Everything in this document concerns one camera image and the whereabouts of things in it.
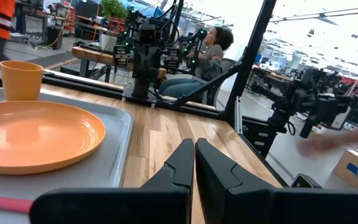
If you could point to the brown cardboard box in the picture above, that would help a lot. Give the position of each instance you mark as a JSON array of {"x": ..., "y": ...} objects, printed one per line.
[{"x": 356, "y": 168}]

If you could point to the black control box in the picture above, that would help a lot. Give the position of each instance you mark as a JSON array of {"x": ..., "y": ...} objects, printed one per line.
[{"x": 259, "y": 137}]

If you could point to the white bucket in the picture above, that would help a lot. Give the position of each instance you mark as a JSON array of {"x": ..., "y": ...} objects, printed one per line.
[{"x": 108, "y": 43}]

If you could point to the green leafy plant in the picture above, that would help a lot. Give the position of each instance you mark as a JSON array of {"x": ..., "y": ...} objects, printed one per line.
[{"x": 113, "y": 8}]

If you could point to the person's hand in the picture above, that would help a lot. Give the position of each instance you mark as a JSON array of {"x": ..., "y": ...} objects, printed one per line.
[{"x": 319, "y": 145}]

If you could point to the dark office chair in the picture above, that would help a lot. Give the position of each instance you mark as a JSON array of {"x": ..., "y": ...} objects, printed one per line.
[{"x": 230, "y": 63}]

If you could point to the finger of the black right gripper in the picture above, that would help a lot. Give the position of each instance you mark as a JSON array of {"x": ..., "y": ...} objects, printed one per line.
[
  {"x": 154, "y": 62},
  {"x": 140, "y": 62}
]

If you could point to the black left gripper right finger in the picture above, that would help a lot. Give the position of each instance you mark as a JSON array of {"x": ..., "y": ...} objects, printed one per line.
[{"x": 259, "y": 208}]

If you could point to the small black table camera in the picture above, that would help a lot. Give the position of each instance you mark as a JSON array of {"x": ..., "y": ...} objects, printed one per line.
[{"x": 304, "y": 182}]

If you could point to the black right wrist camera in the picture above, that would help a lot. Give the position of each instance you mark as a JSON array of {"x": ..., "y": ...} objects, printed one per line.
[{"x": 148, "y": 34}]

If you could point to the orange plastic cup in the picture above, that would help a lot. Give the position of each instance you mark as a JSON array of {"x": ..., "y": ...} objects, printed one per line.
[{"x": 22, "y": 81}]

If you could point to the black background robot arm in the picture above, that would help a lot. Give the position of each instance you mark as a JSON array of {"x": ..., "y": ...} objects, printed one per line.
[
  {"x": 309, "y": 99},
  {"x": 194, "y": 46}
]

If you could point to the grey plastic tray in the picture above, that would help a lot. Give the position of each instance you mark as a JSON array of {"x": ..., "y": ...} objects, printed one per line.
[{"x": 113, "y": 149}]

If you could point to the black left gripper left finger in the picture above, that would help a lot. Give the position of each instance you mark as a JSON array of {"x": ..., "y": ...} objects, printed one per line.
[{"x": 120, "y": 207}]

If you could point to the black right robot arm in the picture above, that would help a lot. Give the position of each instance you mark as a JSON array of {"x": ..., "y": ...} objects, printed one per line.
[{"x": 141, "y": 90}]

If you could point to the wooden background table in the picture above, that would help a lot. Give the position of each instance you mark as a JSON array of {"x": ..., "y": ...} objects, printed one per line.
[{"x": 92, "y": 55}]

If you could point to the black aluminium rig frame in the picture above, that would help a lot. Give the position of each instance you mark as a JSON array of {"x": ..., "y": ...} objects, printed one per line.
[{"x": 253, "y": 46}]

